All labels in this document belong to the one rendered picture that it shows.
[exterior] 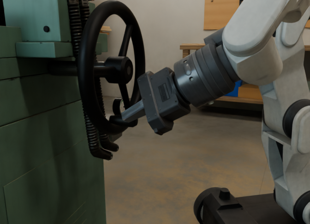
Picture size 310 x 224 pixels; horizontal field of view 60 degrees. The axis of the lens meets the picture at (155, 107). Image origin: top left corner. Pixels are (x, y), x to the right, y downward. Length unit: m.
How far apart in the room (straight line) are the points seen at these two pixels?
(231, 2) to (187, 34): 0.69
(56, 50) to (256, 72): 0.37
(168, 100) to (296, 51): 0.55
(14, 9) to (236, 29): 0.44
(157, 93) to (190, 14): 3.48
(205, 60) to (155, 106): 0.11
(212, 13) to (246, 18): 3.39
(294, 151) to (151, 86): 0.63
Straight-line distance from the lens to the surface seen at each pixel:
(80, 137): 0.82
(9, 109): 0.61
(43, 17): 0.60
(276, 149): 1.12
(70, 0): 0.60
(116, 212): 1.54
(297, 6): 0.46
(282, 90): 0.95
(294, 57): 0.92
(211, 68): 0.42
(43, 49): 0.57
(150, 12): 4.16
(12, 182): 0.65
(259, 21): 0.41
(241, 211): 1.24
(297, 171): 1.08
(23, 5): 0.63
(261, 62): 0.43
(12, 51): 0.61
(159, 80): 0.47
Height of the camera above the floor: 0.87
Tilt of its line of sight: 13 degrees down
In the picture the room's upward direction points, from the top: straight up
